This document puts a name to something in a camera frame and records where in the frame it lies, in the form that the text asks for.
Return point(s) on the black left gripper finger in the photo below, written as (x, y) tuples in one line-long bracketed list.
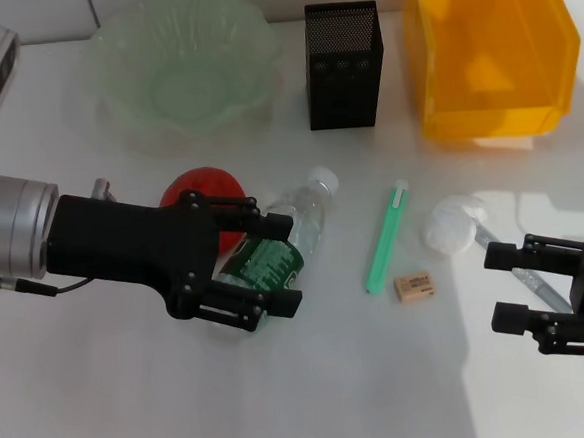
[(283, 305), (275, 226)]

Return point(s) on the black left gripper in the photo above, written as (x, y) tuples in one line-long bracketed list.
[(113, 241)]

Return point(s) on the grey silver pen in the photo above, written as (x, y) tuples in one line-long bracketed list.
[(529, 278)]

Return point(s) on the green label water bottle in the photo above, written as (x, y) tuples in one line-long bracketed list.
[(306, 213)]

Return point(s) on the white paper ball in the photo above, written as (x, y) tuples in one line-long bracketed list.
[(453, 228)]

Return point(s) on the red orange fruit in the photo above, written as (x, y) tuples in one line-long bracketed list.
[(204, 182)]

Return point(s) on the tan eraser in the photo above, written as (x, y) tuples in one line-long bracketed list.
[(413, 287)]

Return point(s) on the green pen with white clip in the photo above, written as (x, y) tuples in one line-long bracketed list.
[(386, 237)]

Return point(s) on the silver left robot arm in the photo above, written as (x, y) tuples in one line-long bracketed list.
[(6, 224)]

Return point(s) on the black mesh pen holder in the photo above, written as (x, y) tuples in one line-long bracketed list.
[(344, 75)]

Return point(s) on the green glass fruit plate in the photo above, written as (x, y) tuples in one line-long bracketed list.
[(187, 76)]

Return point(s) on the yellow plastic bin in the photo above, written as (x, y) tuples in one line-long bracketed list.
[(492, 64)]

